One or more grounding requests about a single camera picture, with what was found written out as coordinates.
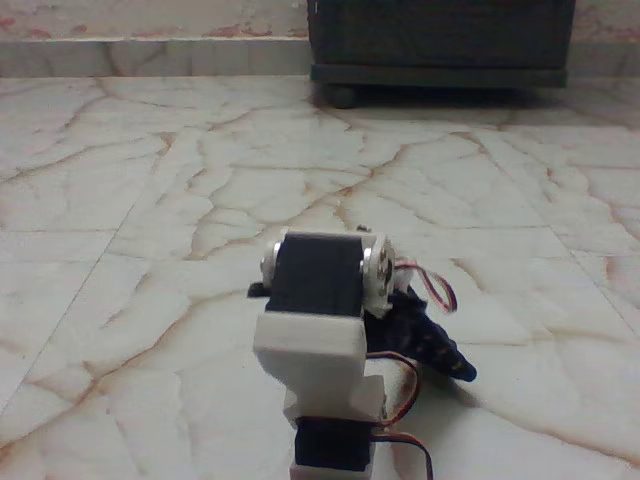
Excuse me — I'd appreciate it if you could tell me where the dark wooden cabinet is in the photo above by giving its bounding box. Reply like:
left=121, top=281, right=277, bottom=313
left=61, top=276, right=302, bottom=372
left=305, top=0, right=577, bottom=92

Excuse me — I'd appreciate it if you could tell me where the brown orange servo cable loop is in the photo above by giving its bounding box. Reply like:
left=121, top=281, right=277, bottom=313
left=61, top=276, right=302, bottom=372
left=364, top=350, right=421, bottom=427

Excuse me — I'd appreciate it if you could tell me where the brown black servo cable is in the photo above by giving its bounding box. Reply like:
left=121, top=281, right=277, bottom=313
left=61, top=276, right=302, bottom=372
left=372, top=431, right=435, bottom=480

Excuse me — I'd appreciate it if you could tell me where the dark blue cloth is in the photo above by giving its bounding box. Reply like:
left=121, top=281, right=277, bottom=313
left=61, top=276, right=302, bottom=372
left=248, top=282, right=478, bottom=385

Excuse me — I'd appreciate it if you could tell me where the red white black servo cable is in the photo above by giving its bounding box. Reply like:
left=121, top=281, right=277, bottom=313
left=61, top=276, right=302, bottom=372
left=397, top=258, right=460, bottom=317

